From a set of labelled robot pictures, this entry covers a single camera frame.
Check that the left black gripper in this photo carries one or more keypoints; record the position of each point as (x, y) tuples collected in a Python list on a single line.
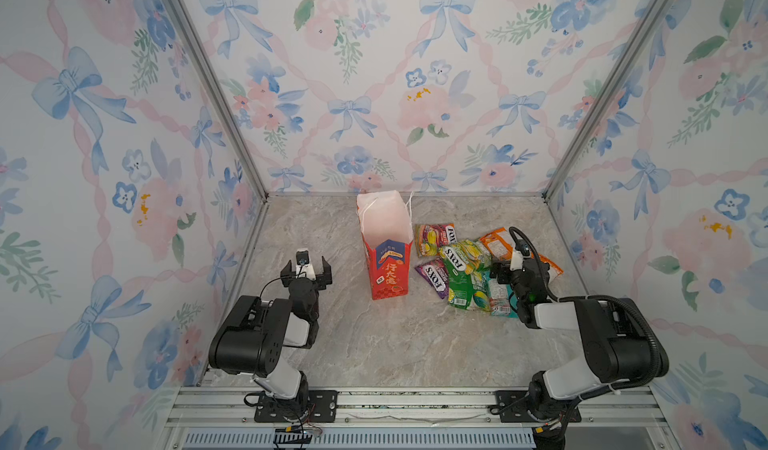
[(324, 273)]

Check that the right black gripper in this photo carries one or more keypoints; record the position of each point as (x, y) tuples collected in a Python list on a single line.
[(502, 273)]

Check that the teal white snack bag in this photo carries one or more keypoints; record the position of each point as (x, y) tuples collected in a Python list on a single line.
[(503, 301)]

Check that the yellow green Fox's candy bag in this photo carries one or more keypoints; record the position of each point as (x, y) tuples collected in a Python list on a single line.
[(466, 256)]

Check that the red pink paper bag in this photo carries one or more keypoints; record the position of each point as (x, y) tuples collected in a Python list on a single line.
[(387, 233)]

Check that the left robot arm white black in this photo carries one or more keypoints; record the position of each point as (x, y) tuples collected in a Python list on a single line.
[(252, 337)]

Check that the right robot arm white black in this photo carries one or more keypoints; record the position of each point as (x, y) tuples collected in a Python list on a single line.
[(619, 348)]

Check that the orange snack bag front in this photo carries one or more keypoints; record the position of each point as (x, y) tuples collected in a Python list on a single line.
[(554, 271)]

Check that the orange snack bag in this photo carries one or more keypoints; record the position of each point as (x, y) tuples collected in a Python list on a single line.
[(554, 271), (499, 244)]

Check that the orange snack bag rear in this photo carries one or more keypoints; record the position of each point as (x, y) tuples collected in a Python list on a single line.
[(499, 244)]

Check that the green lime snack bag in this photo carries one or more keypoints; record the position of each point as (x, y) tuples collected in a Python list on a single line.
[(468, 291)]

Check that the purple Fox's candy bag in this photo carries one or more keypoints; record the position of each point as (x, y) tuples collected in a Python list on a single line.
[(434, 272)]

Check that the pink yellow Fox's candy bag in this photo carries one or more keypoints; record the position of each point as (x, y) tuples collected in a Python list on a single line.
[(429, 238)]

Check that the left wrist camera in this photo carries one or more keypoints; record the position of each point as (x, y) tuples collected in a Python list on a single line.
[(304, 267)]

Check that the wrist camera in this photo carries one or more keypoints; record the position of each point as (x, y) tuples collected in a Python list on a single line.
[(304, 267), (516, 261)]

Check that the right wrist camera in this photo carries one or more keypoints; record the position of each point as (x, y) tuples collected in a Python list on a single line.
[(516, 261)]

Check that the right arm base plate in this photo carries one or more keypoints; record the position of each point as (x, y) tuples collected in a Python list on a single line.
[(517, 406)]

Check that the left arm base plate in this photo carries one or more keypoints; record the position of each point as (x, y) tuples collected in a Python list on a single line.
[(313, 406)]

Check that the aluminium mounting rail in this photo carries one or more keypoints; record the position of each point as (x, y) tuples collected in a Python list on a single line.
[(408, 418)]

